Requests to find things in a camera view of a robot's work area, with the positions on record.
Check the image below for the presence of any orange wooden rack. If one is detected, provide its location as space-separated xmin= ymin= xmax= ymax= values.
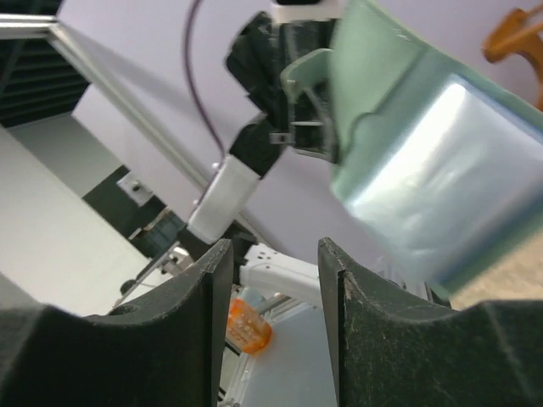
xmin=482 ymin=4 xmax=542 ymax=111

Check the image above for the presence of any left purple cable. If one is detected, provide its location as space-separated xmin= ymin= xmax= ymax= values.
xmin=182 ymin=0 xmax=226 ymax=158

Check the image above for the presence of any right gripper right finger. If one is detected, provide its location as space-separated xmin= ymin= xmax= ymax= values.
xmin=318 ymin=238 xmax=542 ymax=406

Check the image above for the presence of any mint green card holder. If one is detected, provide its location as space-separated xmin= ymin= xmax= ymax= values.
xmin=271 ymin=1 xmax=542 ymax=298

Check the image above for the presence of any orange plastic connector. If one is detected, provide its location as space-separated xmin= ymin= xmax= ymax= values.
xmin=226 ymin=298 xmax=272 ymax=354

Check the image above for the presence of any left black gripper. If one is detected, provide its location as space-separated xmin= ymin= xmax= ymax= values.
xmin=225 ymin=12 xmax=339 ymax=161

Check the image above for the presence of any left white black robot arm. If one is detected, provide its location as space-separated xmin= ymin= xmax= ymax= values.
xmin=178 ymin=12 xmax=338 ymax=259

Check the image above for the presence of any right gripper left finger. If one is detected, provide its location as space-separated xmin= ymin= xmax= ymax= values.
xmin=1 ymin=240 xmax=233 ymax=406

